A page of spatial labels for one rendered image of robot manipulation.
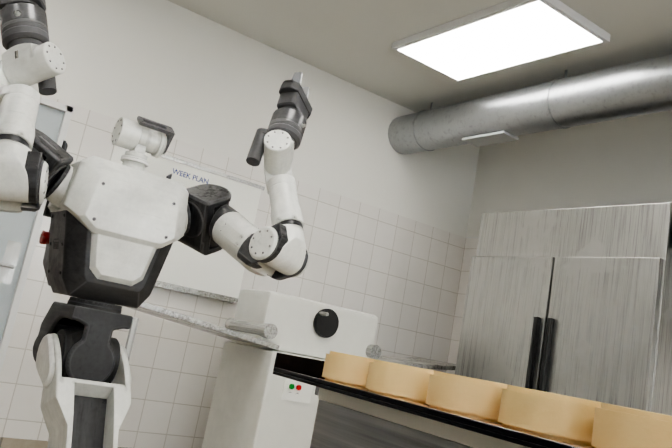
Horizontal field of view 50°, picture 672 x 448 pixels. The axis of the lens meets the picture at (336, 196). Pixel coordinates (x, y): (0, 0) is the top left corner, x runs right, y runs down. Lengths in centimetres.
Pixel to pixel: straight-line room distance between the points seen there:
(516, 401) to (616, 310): 402
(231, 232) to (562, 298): 316
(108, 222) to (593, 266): 336
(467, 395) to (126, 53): 471
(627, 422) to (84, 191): 141
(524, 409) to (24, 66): 131
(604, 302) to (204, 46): 309
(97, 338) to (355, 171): 430
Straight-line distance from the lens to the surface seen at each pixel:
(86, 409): 164
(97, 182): 162
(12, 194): 139
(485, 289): 500
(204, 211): 174
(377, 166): 592
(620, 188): 569
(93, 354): 166
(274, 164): 173
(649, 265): 432
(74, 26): 496
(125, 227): 163
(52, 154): 163
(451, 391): 39
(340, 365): 49
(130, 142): 172
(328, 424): 53
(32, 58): 153
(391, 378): 44
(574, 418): 35
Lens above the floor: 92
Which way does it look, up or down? 12 degrees up
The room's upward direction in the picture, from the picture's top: 11 degrees clockwise
